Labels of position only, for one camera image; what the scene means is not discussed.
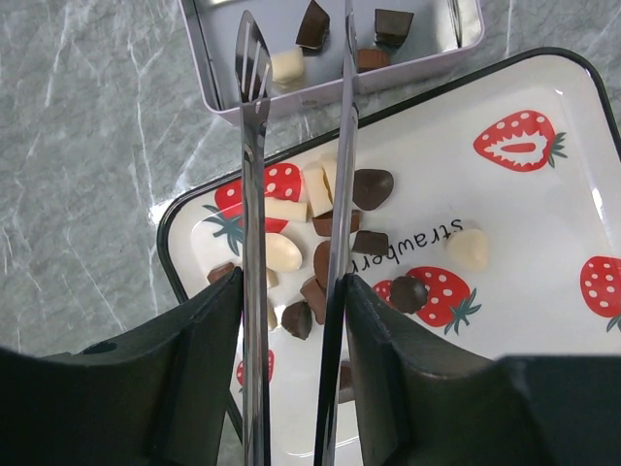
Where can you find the silver rectangular tin box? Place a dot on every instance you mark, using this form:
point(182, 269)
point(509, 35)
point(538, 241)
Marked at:
point(442, 34)

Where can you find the white oval chocolate centre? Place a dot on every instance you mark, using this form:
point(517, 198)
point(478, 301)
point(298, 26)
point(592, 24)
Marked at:
point(469, 249)

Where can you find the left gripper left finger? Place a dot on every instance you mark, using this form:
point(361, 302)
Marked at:
point(155, 395)

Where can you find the metal serving tongs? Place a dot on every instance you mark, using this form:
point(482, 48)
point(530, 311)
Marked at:
point(294, 414)

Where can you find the white square chocolate left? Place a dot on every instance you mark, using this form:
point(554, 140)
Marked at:
point(271, 279)

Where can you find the dark round chocolate right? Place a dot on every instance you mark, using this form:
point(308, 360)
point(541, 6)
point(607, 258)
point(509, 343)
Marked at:
point(371, 188)

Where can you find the dark chocolate on strawberry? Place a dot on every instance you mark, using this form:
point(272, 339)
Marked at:
point(408, 295)

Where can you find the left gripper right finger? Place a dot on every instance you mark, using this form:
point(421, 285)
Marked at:
point(421, 400)

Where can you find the white strawberry pattern tray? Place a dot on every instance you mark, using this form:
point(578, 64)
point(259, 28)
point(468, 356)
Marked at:
point(528, 151)

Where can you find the brown square chocolate left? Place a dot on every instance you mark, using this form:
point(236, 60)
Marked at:
point(220, 271)

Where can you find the white chocolate top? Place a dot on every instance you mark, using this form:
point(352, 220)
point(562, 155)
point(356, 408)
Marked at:
point(317, 191)

